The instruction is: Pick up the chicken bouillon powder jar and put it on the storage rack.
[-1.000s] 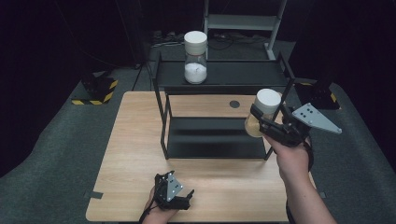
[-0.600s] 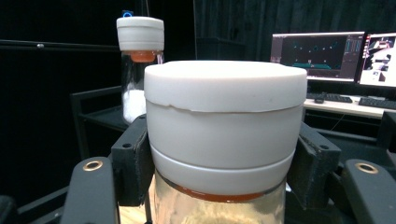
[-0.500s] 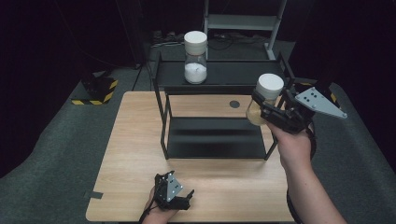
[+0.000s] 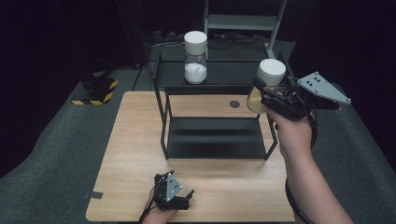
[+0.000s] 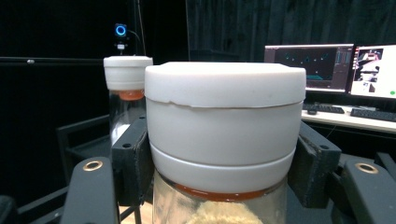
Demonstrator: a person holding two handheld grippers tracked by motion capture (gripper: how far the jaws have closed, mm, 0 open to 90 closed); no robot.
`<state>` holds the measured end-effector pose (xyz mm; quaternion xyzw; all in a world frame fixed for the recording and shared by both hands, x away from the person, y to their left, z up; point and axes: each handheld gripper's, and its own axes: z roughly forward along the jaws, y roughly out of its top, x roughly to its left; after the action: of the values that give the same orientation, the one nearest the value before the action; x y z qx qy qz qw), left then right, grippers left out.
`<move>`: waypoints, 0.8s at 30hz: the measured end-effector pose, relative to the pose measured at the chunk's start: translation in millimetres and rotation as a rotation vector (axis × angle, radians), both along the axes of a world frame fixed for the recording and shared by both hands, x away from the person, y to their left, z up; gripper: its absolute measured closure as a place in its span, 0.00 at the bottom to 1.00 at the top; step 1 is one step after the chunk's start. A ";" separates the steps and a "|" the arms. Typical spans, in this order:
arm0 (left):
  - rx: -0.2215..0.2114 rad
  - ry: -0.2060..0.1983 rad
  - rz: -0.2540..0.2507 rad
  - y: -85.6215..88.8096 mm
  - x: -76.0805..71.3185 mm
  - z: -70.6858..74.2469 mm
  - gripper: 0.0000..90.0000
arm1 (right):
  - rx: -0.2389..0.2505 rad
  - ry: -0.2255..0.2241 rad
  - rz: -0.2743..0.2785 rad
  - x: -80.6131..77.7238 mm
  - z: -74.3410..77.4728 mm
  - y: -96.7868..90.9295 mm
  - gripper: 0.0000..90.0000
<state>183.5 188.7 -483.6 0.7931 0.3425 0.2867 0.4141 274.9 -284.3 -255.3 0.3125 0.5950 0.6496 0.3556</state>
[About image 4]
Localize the grey metal stand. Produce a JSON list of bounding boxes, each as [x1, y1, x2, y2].
[[203, 0, 288, 60]]

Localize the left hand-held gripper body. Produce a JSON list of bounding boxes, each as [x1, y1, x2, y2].
[[153, 170, 191, 211]]

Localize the black yellow striped floor base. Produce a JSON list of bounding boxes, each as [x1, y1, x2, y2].
[[71, 73, 120, 106]]

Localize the glass jar with beige powder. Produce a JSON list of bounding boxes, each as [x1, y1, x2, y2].
[[246, 58, 287, 115]]

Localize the person's right hand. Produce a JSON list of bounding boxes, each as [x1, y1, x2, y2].
[[266, 108, 314, 161]]

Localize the person's left hand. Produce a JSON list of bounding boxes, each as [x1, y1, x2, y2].
[[141, 186, 179, 224]]

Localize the black floor cables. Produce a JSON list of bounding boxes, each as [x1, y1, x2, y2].
[[207, 32, 269, 51]]

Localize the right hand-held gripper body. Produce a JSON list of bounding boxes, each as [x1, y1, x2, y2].
[[269, 71, 352, 122]]

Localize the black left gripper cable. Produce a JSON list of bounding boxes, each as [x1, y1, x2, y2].
[[137, 186, 157, 224]]

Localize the black two-tier metal rack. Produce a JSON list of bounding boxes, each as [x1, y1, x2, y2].
[[149, 50, 295, 161]]

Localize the glass jar with white powder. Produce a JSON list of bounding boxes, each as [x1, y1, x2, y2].
[[183, 30, 208, 85]]

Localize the dark grey tape strip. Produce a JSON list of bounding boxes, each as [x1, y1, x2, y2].
[[83, 189, 104, 201]]

